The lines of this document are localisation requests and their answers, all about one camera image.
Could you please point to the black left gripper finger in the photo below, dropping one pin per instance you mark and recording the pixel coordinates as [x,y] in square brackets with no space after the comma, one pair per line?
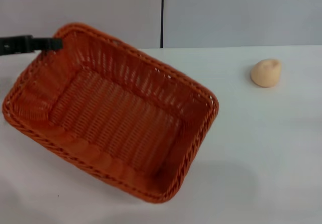
[22,44]

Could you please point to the orange woven plastic basket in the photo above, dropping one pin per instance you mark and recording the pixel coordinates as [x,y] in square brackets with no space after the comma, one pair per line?
[113,123]

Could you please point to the pale round bread bun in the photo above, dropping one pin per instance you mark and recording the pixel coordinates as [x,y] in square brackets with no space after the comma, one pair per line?
[264,74]

